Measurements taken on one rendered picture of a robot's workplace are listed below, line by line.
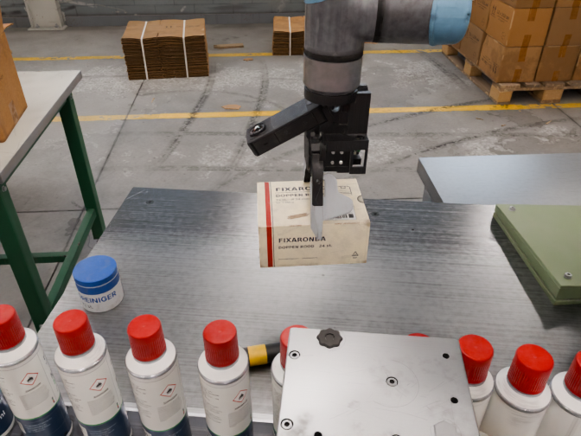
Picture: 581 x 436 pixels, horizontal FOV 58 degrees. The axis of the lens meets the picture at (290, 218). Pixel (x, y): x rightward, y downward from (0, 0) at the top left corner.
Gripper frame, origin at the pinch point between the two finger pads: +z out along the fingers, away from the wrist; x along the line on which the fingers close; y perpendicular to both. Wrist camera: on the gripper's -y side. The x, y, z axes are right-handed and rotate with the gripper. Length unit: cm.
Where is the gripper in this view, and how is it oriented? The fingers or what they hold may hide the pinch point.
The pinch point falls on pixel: (309, 212)
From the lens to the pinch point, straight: 79.9
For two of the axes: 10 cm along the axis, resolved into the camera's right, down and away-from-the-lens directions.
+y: 10.0, -0.2, 0.6
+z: -0.2, 8.2, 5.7
